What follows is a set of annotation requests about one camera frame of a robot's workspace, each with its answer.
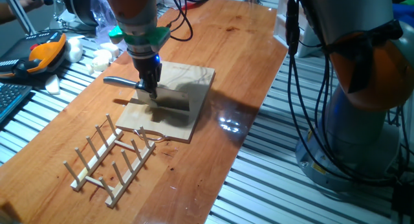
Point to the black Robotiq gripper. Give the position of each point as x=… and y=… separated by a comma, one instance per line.
x=148, y=68

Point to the steel cleaver knife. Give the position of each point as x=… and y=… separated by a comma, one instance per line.
x=142, y=94

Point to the person forearm brown sleeve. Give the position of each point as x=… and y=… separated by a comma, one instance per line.
x=8, y=14

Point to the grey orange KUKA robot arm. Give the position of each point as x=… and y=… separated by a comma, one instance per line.
x=365, y=72

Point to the white radish chunk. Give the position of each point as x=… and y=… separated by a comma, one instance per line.
x=52, y=85
x=100, y=63
x=108, y=49
x=74, y=50

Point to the person hand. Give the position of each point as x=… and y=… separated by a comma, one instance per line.
x=32, y=2

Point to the large glossy wooden board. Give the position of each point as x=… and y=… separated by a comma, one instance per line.
x=210, y=39

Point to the clear plastic bag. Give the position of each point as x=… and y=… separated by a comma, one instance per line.
x=100, y=10

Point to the wooden peg dish rack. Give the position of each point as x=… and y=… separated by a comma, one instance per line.
x=128, y=178

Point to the black round device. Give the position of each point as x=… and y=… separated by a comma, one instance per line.
x=81, y=7

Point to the orange black teach pendant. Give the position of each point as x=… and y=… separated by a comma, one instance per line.
x=45, y=52

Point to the black computer keyboard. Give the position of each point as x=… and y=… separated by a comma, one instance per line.
x=13, y=97

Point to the white plastic drawer box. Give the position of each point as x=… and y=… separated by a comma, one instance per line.
x=284, y=23

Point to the blue plastic bag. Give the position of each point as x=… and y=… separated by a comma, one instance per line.
x=404, y=15

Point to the aluminium frame post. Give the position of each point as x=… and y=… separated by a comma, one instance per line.
x=19, y=13

